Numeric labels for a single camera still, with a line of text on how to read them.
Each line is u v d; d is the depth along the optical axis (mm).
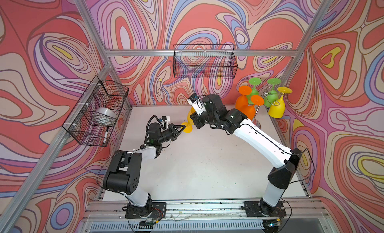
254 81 908
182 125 842
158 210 725
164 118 838
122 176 459
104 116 698
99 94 737
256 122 1081
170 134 783
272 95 883
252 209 731
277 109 848
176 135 800
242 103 928
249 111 846
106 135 721
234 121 493
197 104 603
